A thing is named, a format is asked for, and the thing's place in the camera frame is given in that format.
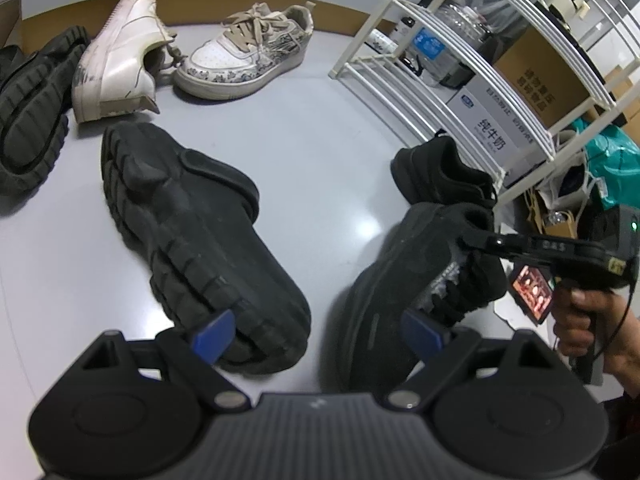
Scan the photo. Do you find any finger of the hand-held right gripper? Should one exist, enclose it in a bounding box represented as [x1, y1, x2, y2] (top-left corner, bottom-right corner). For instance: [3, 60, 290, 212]
[457, 232, 531, 263]

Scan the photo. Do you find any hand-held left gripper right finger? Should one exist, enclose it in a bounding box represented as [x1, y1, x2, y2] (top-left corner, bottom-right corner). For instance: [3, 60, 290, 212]
[384, 308, 571, 415]

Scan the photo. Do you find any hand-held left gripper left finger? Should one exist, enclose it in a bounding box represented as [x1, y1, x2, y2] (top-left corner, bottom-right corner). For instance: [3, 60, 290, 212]
[65, 308, 253, 415]

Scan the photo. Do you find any black lace-up sneaker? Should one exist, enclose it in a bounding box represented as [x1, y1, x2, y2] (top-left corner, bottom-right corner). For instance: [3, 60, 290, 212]
[390, 135, 500, 207]
[337, 201, 508, 393]

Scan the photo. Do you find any black chunky strap clog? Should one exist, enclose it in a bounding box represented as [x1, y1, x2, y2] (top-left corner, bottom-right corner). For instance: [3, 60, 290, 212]
[0, 26, 92, 196]
[101, 121, 312, 375]

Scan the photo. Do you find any white shoe rack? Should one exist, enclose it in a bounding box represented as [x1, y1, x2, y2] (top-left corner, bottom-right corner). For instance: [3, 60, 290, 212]
[327, 0, 640, 206]

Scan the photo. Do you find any white sneaker grey print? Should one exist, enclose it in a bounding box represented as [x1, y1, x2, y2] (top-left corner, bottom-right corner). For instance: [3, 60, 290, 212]
[173, 1, 317, 101]

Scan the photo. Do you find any person's right hand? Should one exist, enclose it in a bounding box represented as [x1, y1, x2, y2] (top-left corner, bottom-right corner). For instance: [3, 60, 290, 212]
[552, 287, 640, 376]

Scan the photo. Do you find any smartphone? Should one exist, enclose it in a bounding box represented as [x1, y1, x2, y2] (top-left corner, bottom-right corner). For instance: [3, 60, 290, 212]
[510, 263, 554, 326]

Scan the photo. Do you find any brown paper bag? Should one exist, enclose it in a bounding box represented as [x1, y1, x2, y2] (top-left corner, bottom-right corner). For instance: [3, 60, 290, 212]
[522, 190, 588, 241]

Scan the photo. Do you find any white plastic bag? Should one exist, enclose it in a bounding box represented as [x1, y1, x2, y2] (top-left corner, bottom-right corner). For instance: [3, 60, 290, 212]
[535, 130, 608, 211]

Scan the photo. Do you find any teal plastic bag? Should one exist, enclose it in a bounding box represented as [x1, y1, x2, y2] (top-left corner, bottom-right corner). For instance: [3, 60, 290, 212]
[570, 117, 640, 211]

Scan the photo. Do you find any large water bottle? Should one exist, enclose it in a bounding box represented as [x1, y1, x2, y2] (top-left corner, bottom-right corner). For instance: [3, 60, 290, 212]
[405, 2, 493, 86]

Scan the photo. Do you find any white labelled bottle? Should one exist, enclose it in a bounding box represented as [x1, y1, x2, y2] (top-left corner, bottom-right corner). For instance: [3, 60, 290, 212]
[365, 30, 401, 53]

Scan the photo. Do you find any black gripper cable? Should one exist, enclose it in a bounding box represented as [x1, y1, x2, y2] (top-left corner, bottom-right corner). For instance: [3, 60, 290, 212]
[592, 280, 638, 361]

